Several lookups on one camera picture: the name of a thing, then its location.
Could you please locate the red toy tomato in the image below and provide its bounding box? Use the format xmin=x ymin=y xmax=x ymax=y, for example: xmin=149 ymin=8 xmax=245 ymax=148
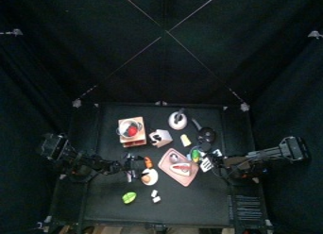
xmin=127 ymin=125 xmax=140 ymax=138

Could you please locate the yellow toy cheese wedge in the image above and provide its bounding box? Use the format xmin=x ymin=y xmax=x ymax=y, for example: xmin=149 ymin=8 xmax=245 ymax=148
xmin=179 ymin=133 xmax=193 ymax=148

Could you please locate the grey frame clamp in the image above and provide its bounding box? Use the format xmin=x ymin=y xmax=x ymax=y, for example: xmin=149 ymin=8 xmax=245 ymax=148
xmin=0 ymin=28 xmax=25 ymax=38
xmin=307 ymin=29 xmax=323 ymax=41

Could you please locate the green toy leaf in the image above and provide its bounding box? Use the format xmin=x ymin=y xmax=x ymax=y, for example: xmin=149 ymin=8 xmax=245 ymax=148
xmin=121 ymin=191 xmax=139 ymax=205

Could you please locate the pink wooden toy stove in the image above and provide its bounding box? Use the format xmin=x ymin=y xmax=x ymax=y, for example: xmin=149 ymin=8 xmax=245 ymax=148
xmin=116 ymin=116 xmax=149 ymax=149

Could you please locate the white toy kettle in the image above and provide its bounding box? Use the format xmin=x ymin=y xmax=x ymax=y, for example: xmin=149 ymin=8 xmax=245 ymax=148
xmin=167 ymin=108 xmax=189 ymax=131

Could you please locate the silver toy pot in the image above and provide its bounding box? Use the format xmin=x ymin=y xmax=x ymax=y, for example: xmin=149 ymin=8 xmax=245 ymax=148
xmin=115 ymin=120 xmax=145 ymax=139

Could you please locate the thin diagonal brace wire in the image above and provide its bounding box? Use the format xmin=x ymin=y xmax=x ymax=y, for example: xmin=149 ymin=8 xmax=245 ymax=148
xmin=77 ymin=0 xmax=223 ymax=102
xmin=117 ymin=0 xmax=247 ymax=105

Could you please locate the white round plate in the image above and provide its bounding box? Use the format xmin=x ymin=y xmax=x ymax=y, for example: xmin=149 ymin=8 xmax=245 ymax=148
xmin=140 ymin=167 xmax=160 ymax=187

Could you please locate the black toy frying pan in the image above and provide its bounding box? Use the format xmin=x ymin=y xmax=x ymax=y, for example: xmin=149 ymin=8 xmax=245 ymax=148
xmin=191 ymin=118 xmax=217 ymax=144

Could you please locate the pink square tray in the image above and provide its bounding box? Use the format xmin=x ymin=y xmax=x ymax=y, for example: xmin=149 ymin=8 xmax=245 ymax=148
xmin=157 ymin=147 xmax=200 ymax=188

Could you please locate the white cube box black print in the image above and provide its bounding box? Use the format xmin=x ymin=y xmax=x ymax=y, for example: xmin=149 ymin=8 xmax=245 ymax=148
xmin=148 ymin=128 xmax=173 ymax=149

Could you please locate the red white toy fish slice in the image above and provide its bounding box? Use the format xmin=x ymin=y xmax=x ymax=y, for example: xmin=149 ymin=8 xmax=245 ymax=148
xmin=169 ymin=162 xmax=193 ymax=177

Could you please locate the orange toy carrot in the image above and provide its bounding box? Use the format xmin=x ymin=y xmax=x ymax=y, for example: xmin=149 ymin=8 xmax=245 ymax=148
xmin=143 ymin=156 xmax=155 ymax=169

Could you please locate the green yellow toy vegetable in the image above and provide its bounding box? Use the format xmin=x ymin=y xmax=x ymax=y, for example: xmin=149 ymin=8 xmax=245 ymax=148
xmin=189 ymin=148 xmax=201 ymax=163

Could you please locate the small black round lid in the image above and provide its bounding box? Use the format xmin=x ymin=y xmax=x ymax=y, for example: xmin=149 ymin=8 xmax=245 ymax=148
xmin=196 ymin=141 xmax=213 ymax=153

